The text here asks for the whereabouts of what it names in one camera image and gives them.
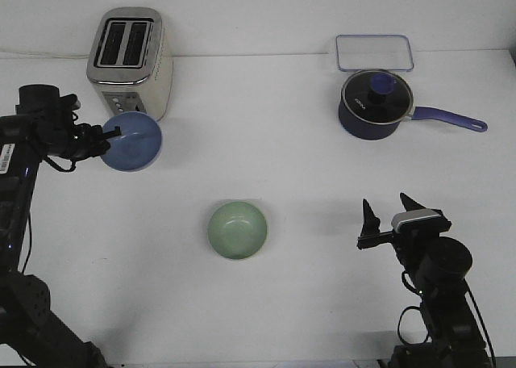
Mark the blue bowl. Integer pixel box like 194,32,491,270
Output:
101,111,163,172

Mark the clear blue-rimmed container lid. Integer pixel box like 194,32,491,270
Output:
335,34,414,72

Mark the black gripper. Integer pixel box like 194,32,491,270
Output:
357,192,452,271
60,123,121,161

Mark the silver two-slot toaster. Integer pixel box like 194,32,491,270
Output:
86,6,173,121

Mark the glass pot lid blue knob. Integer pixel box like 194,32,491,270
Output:
341,69,414,124

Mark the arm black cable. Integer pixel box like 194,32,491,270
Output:
397,270,496,365
15,153,77,272

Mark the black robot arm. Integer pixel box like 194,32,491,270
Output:
1,84,121,367
357,194,497,367

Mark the dark blue saucepan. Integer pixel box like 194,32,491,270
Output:
338,69,488,140

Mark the white toaster power cord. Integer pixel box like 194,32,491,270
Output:
0,47,91,61

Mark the green bowl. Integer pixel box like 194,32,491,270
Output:
207,201,268,260

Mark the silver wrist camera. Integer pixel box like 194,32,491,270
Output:
391,208,442,233

